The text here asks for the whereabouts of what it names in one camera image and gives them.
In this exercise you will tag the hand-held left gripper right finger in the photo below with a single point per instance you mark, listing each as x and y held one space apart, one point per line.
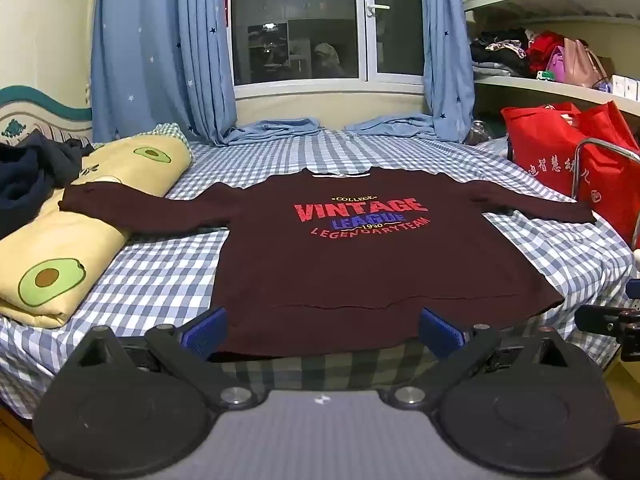
442 332

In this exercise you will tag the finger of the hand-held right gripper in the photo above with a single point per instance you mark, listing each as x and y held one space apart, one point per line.
597 317
634 290

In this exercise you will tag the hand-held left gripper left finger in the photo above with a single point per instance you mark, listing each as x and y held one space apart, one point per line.
205 332

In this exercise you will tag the maroon printed sweatshirt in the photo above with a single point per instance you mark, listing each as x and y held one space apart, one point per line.
350 270

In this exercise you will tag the red clothes pile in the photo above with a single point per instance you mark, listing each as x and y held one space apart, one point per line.
545 50

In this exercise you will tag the grey folded clothes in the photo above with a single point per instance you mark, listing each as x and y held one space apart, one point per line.
490 69

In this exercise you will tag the black clothes pile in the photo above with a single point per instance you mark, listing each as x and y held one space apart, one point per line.
505 52

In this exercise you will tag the blue checked bed sheet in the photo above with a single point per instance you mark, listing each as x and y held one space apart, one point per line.
165 270

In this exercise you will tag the yellow avocado print quilt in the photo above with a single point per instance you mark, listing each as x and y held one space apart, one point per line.
75 240

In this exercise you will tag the green checked pillow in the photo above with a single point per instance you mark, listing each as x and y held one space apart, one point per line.
170 132

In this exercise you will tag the clear plastic bag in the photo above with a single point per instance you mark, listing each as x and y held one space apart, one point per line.
482 132

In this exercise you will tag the pink handbag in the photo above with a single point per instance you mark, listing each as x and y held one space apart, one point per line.
582 65

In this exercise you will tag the green white toy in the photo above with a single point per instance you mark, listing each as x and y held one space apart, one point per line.
545 76

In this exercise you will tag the purple handbag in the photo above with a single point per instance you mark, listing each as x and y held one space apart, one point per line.
556 67

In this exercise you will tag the dark navy garment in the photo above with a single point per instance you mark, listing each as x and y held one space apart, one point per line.
25 175

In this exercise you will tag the teal wave headboard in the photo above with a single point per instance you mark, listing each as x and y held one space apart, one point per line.
45 110

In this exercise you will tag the blue star curtain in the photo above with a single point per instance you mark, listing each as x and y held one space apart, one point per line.
160 50
445 50

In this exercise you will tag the white framed window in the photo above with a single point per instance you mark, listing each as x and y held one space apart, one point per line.
300 25

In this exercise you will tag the metal tube frame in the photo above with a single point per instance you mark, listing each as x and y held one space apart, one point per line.
585 152

